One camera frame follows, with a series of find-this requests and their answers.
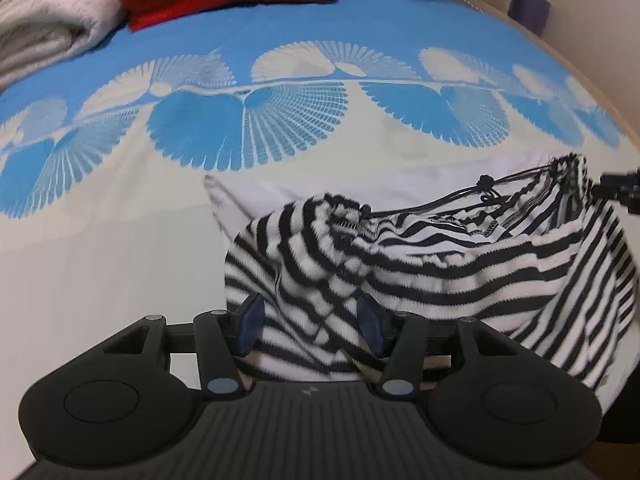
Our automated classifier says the purple box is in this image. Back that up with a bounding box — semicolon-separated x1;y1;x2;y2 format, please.
507;0;552;37

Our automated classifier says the white folded quilt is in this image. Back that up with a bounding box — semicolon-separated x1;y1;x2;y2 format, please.
0;0;126;93

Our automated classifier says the black white striped hoodie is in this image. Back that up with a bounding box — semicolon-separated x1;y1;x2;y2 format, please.
204;152;640;411

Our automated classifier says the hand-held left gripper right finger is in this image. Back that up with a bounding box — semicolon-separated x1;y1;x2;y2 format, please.
356;294;521;401

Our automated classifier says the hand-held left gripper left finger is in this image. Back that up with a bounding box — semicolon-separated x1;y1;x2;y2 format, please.
102;292;266;401

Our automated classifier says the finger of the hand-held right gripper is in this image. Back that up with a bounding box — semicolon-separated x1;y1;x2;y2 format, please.
592;169;640;207

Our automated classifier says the blue patterned bed sheet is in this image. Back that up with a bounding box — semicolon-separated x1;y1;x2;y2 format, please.
0;0;640;480

